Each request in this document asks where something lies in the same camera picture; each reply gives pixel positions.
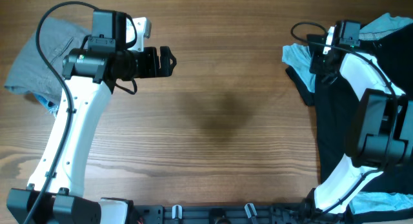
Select left black camera cable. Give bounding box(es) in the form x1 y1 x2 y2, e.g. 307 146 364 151
21 0 138 224

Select black shorts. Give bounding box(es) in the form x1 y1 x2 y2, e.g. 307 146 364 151
314 24 412 194

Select black garment under pile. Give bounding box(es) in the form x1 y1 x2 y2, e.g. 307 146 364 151
286 24 413 223

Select light blue t-shirt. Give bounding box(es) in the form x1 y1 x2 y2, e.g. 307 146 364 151
282 13 412 93

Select folded grey trousers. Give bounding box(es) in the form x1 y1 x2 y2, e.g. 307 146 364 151
5 17 90 105

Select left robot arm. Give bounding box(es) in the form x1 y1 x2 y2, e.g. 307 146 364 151
6 10 177 223

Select folded blue denim garment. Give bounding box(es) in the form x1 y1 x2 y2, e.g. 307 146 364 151
34 94 59 117

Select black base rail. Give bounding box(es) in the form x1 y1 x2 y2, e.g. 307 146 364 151
128 203 343 224

